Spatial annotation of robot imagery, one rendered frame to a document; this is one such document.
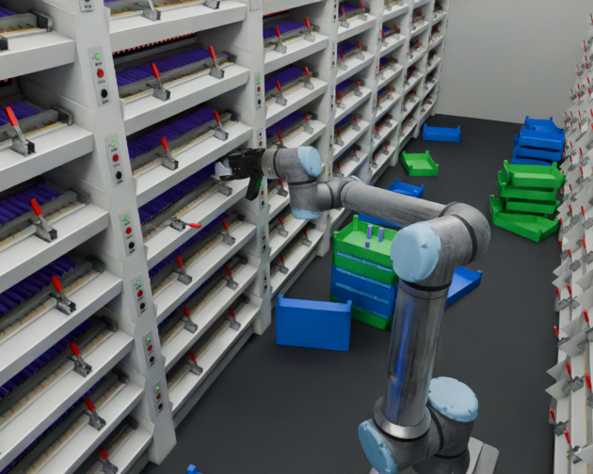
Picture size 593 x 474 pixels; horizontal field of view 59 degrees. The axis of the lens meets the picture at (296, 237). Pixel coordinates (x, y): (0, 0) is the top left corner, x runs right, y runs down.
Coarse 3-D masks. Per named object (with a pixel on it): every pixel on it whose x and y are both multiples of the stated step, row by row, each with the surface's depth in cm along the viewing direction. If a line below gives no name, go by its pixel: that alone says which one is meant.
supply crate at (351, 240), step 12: (348, 228) 233; (360, 228) 237; (372, 228) 233; (384, 228) 229; (336, 240) 222; (348, 240) 230; (360, 240) 230; (372, 240) 230; (384, 240) 230; (348, 252) 221; (360, 252) 217; (372, 252) 214; (384, 252) 221; (384, 264) 213
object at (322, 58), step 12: (324, 0) 219; (312, 12) 224; (324, 12) 222; (336, 12) 227; (336, 24) 229; (336, 36) 232; (336, 48) 235; (312, 60) 233; (324, 60) 231; (324, 96) 238; (324, 108) 241; (312, 144) 252; (324, 144) 249; (324, 168) 255; (324, 180) 258; (324, 216) 268; (324, 240) 276; (324, 252) 280
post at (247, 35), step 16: (256, 16) 167; (208, 32) 170; (224, 32) 168; (240, 32) 165; (256, 32) 169; (240, 48) 168; (256, 48) 171; (256, 64) 173; (224, 96) 179; (240, 96) 176; (256, 112) 180; (256, 128) 182; (256, 144) 184; (256, 208) 195; (256, 240) 202; (256, 256) 205; (256, 288) 213; (256, 320) 222
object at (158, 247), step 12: (240, 180) 186; (216, 192) 176; (240, 192) 182; (192, 204) 167; (204, 204) 168; (216, 204) 170; (228, 204) 176; (192, 216) 162; (204, 216) 163; (216, 216) 172; (156, 228) 153; (168, 228) 154; (192, 228) 159; (156, 240) 149; (168, 240) 150; (180, 240) 155; (156, 252) 145; (168, 252) 151
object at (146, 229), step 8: (208, 184) 174; (192, 192) 168; (200, 192) 171; (184, 200) 163; (192, 200) 166; (168, 208) 158; (176, 208) 159; (160, 216) 154; (168, 216) 157; (176, 216) 158; (152, 224) 150; (160, 224) 154; (144, 232) 147
